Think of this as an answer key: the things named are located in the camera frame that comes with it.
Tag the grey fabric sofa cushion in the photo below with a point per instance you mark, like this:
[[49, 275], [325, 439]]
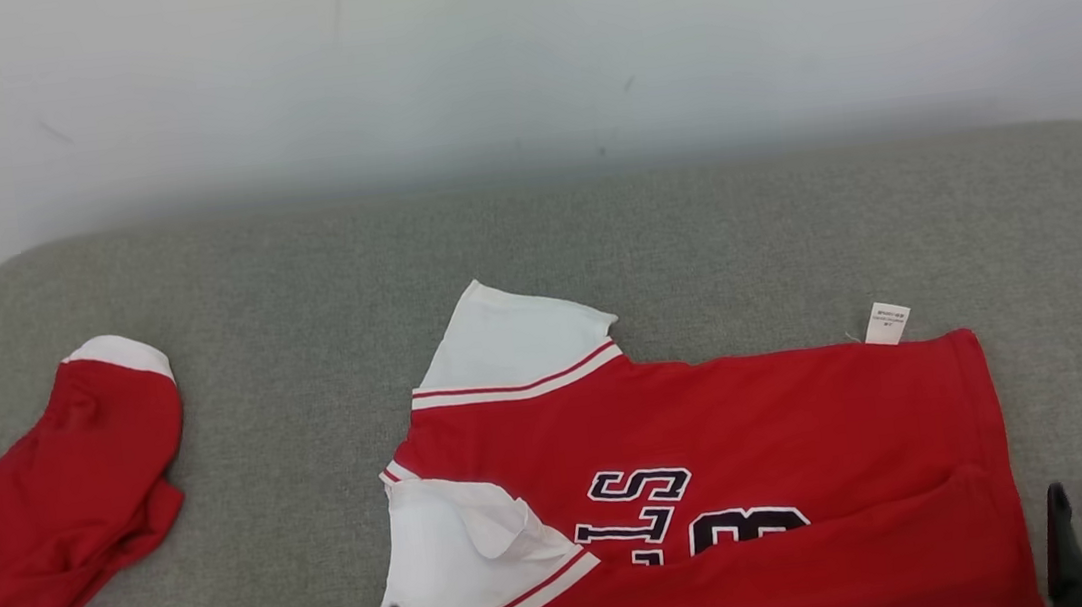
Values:
[[535, 244]]

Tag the red shorts with white stripes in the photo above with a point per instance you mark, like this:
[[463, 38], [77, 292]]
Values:
[[50, 506]]

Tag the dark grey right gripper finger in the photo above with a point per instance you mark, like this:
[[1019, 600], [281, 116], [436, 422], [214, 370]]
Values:
[[1060, 541]]

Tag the red and white jersey shirt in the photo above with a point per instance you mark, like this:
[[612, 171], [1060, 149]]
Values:
[[767, 441]]

